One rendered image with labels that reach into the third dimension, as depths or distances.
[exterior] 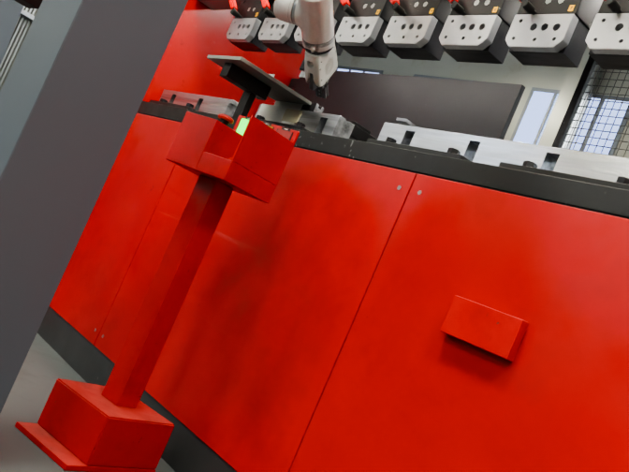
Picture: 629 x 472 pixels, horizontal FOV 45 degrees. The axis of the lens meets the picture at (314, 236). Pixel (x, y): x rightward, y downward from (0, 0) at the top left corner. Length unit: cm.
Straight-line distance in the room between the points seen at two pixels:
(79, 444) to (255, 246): 61
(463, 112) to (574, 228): 124
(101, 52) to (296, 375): 75
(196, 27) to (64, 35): 165
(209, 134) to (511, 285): 74
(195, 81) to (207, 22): 23
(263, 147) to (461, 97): 103
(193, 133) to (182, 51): 130
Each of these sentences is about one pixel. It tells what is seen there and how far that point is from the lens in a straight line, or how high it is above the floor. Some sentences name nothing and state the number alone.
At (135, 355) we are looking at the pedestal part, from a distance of 172.
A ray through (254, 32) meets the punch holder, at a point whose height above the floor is 121.
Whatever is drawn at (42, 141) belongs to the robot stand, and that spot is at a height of 57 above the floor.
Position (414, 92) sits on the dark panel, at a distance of 269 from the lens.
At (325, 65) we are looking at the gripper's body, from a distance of 200.
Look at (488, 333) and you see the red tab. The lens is 131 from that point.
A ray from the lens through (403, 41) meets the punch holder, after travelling 196.
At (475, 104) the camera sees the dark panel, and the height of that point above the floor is 126.
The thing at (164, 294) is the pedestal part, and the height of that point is 38.
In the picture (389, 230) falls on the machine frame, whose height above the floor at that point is 70.
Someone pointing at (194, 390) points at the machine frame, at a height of 18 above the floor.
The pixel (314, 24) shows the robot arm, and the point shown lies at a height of 111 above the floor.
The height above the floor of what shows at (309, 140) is 85.
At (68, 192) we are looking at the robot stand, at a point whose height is 51.
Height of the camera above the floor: 54
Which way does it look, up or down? 3 degrees up
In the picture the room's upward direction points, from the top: 24 degrees clockwise
